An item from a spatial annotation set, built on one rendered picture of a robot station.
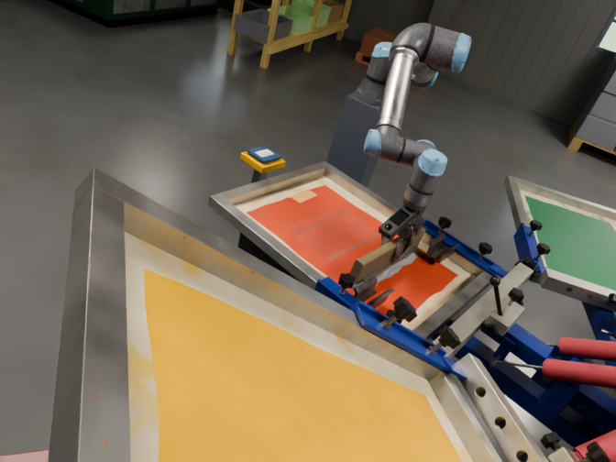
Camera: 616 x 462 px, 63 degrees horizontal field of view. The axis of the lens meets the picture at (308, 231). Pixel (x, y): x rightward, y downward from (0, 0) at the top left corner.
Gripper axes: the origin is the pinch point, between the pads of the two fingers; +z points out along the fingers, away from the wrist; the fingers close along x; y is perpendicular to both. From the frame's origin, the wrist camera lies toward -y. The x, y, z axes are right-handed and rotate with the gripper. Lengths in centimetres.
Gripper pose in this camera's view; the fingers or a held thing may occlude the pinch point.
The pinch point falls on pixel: (388, 255)
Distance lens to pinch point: 157.8
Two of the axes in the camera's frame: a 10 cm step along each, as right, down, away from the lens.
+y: 6.5, -2.8, 7.0
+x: -7.1, -5.4, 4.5
